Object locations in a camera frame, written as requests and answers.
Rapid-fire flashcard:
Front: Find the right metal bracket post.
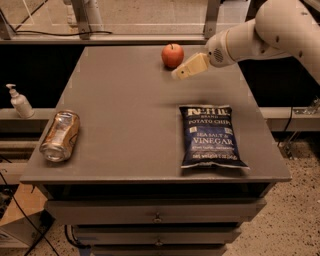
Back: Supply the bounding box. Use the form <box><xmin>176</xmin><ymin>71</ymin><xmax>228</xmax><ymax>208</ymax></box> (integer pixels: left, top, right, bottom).
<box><xmin>203</xmin><ymin>0</ymin><xmax>220</xmax><ymax>39</ymax></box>

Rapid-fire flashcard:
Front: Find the left metal bracket post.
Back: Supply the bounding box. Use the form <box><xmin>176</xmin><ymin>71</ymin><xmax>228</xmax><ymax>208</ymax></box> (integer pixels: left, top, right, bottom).
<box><xmin>71</xmin><ymin>0</ymin><xmax>91</xmax><ymax>40</ymax></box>

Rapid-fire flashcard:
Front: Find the top grey drawer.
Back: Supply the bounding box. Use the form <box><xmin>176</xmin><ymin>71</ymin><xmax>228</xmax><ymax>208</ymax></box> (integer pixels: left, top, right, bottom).
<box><xmin>45</xmin><ymin>198</ymin><xmax>266</xmax><ymax>225</ymax></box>

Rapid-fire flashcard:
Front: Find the grey drawer cabinet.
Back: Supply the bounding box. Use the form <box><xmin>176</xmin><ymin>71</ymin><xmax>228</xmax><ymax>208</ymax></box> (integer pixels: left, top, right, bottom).
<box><xmin>19</xmin><ymin>44</ymin><xmax>292</xmax><ymax>256</ymax></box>

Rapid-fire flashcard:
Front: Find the white pump soap bottle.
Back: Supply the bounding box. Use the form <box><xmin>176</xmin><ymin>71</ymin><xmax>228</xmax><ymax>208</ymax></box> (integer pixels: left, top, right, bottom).
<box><xmin>6</xmin><ymin>84</ymin><xmax>34</xmax><ymax>119</ymax></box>

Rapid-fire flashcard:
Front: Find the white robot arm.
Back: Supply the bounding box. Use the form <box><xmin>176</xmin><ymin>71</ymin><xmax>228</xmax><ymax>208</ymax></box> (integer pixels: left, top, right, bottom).
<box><xmin>172</xmin><ymin>0</ymin><xmax>320</xmax><ymax>83</ymax></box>

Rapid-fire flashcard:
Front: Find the metal bracket post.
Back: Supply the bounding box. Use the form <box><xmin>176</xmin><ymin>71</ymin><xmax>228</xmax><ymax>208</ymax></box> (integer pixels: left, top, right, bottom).
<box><xmin>71</xmin><ymin>0</ymin><xmax>91</xmax><ymax>40</ymax></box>
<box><xmin>203</xmin><ymin>0</ymin><xmax>220</xmax><ymax>39</ymax></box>

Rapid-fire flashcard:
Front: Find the crushed gold soda can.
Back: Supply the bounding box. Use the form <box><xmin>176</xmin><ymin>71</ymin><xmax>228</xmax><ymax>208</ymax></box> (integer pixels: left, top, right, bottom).
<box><xmin>39</xmin><ymin>110</ymin><xmax>80</xmax><ymax>162</ymax></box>

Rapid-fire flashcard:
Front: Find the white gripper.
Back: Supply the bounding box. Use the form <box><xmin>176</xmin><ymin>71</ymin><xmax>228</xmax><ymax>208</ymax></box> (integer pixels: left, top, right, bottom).
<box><xmin>171</xmin><ymin>30</ymin><xmax>235</xmax><ymax>80</ymax></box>

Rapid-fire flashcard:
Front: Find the black cable on shelf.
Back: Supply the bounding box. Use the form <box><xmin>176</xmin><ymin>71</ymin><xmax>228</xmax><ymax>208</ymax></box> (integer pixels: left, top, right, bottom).
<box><xmin>0</xmin><ymin>9</ymin><xmax>113</xmax><ymax>38</ymax></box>

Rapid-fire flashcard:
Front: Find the blue potato chip bag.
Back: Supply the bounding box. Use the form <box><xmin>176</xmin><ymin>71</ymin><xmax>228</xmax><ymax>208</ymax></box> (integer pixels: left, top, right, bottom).
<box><xmin>179</xmin><ymin>105</ymin><xmax>247</xmax><ymax>169</ymax></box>

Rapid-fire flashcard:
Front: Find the middle grey drawer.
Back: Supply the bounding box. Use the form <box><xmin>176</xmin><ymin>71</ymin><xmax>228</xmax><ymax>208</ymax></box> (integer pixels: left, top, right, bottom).
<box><xmin>74</xmin><ymin>225</ymin><xmax>241</xmax><ymax>246</ymax></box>

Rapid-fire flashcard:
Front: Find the bottom grey drawer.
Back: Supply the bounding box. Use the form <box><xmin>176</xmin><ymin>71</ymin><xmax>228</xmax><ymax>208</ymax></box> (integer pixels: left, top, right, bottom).
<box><xmin>92</xmin><ymin>245</ymin><xmax>227</xmax><ymax>256</ymax></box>

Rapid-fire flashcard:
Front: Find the grey drawer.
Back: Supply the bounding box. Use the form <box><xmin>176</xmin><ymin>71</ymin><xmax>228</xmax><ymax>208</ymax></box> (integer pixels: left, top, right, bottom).
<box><xmin>74</xmin><ymin>225</ymin><xmax>241</xmax><ymax>246</ymax></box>
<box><xmin>45</xmin><ymin>198</ymin><xmax>266</xmax><ymax>225</ymax></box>
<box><xmin>92</xmin><ymin>245</ymin><xmax>227</xmax><ymax>256</ymax></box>

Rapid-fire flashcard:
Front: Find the cardboard box on floor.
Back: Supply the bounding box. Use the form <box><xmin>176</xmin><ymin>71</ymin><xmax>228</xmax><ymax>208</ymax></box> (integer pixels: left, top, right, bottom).
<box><xmin>0</xmin><ymin>184</ymin><xmax>54</xmax><ymax>249</ymax></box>

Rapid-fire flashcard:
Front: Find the black floor cable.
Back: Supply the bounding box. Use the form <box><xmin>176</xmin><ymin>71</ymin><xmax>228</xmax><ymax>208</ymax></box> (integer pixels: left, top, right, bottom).
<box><xmin>0</xmin><ymin>173</ymin><xmax>60</xmax><ymax>256</ymax></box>

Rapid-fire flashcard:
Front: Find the red apple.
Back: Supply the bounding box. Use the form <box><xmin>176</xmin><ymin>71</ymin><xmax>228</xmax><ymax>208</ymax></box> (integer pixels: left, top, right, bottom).
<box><xmin>161</xmin><ymin>43</ymin><xmax>184</xmax><ymax>68</ymax></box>

